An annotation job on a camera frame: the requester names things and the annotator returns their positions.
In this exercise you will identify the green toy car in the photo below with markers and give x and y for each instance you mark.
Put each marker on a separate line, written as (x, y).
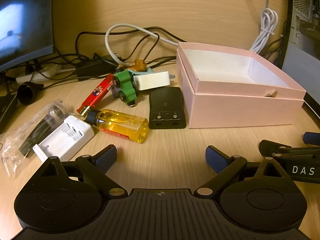
(126, 83)

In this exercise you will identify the red printed lighter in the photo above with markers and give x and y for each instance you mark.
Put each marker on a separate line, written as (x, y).
(96, 93)

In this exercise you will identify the pink cardboard box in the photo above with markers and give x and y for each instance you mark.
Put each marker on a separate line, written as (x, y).
(237, 110)

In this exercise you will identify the brown bear figurine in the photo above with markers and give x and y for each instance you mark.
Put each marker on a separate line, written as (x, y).
(138, 65)

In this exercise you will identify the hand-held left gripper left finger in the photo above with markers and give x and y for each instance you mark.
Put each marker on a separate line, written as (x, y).
(106, 156)

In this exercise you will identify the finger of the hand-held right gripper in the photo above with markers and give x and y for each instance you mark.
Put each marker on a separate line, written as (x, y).
(312, 138)
(272, 148)

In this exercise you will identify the white power strip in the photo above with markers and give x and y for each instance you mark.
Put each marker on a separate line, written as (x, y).
(37, 75)

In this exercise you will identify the computer tower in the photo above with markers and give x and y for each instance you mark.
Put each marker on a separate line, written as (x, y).
(302, 42)

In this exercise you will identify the white battery charger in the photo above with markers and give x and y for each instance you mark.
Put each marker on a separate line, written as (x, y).
(65, 135)

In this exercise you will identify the black power brick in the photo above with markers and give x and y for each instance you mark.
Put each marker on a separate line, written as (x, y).
(92, 66)

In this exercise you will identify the white power adapter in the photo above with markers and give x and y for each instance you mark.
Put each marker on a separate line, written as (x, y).
(155, 80)

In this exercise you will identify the yellow liquid bottle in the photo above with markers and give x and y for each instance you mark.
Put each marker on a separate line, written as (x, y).
(120, 125)

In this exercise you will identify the computer monitor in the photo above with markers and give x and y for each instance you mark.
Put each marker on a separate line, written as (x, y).
(25, 17)

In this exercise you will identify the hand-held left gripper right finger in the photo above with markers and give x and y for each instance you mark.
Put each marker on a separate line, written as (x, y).
(216, 155)

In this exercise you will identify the clear plastic bag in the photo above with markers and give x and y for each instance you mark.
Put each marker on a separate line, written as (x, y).
(13, 141)

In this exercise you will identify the light blue plastic toy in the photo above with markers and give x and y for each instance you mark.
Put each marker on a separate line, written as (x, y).
(149, 70)

